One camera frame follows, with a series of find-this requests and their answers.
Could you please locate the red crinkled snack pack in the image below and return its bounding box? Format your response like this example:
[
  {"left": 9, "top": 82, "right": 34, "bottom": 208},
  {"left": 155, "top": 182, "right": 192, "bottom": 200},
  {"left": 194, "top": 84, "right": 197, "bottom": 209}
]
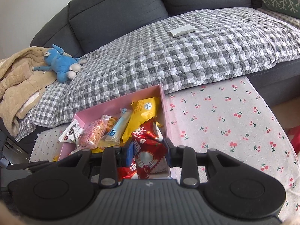
[{"left": 117, "top": 159, "right": 137, "bottom": 181}]

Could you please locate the yellow snack pack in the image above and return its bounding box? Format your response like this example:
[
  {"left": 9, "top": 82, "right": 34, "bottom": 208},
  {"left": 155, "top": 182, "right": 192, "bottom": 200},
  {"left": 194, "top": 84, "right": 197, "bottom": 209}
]
[{"left": 91, "top": 140, "right": 120, "bottom": 153}]

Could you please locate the white cream roll pack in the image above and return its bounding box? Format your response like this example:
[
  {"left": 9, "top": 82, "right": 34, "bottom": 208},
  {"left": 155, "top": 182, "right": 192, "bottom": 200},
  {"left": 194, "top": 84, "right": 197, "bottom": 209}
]
[{"left": 101, "top": 108, "right": 132, "bottom": 142}]

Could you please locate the pink rice cracker pack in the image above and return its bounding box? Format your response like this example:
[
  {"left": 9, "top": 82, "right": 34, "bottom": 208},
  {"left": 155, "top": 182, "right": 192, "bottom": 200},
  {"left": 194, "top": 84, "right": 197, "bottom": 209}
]
[{"left": 77, "top": 115, "right": 111, "bottom": 149}]

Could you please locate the red triangular snack pack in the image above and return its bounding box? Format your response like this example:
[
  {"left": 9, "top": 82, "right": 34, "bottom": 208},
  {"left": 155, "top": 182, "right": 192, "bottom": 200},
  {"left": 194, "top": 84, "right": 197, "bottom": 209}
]
[{"left": 132, "top": 117, "right": 168, "bottom": 179}]

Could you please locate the white orange lotus chip pack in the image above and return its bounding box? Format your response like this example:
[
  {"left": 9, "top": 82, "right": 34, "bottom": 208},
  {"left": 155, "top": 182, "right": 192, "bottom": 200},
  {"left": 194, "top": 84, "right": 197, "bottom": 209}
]
[{"left": 106, "top": 117, "right": 118, "bottom": 132}]

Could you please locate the white walnut snack pack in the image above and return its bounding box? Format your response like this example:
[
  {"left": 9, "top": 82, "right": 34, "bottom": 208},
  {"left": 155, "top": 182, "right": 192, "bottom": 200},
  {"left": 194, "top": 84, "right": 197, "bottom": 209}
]
[{"left": 58, "top": 119, "right": 84, "bottom": 144}]

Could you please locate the yellow waffle sandwich pack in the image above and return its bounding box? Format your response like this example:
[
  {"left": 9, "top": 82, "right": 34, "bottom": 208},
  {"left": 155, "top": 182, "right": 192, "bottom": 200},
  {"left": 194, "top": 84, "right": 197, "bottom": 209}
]
[{"left": 122, "top": 97, "right": 161, "bottom": 143}]

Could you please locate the pink and silver cardboard box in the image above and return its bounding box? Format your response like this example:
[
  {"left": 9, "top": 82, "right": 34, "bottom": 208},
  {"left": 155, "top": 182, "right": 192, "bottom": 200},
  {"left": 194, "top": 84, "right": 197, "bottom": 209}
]
[{"left": 59, "top": 85, "right": 169, "bottom": 180}]

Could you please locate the cherry print tablecloth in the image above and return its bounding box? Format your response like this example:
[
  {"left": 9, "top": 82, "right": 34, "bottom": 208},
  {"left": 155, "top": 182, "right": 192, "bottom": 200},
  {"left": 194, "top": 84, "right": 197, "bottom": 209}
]
[{"left": 28, "top": 76, "right": 300, "bottom": 221}]

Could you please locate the beige quilted blanket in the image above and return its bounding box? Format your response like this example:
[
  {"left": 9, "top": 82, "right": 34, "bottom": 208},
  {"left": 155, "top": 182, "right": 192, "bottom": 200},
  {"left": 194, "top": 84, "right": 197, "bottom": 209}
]
[{"left": 1, "top": 46, "right": 56, "bottom": 137}]

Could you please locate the blue plush toy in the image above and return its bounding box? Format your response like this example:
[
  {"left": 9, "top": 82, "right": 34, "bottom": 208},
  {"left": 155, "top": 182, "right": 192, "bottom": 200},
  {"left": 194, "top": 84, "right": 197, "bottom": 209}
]
[{"left": 33, "top": 44, "right": 87, "bottom": 83}]

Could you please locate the red plastic stool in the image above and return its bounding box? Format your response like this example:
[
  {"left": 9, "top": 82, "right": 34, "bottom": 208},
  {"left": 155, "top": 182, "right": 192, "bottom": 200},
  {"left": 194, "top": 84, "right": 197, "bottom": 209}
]
[{"left": 288, "top": 125, "right": 300, "bottom": 154}]

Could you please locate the grey checked quilted blanket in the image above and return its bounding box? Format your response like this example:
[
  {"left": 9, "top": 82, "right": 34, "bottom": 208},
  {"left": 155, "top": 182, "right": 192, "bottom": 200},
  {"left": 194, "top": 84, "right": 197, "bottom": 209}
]
[{"left": 16, "top": 8, "right": 299, "bottom": 141}]

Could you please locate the white packet on sofa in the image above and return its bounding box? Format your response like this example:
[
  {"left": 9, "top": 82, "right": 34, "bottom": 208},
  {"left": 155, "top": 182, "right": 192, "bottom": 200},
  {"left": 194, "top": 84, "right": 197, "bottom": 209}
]
[{"left": 169, "top": 24, "right": 197, "bottom": 38}]

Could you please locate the dark grey sofa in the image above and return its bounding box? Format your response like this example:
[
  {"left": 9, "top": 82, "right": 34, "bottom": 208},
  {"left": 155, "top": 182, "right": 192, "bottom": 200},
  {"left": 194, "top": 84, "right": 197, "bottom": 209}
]
[{"left": 0, "top": 0, "right": 300, "bottom": 150}]

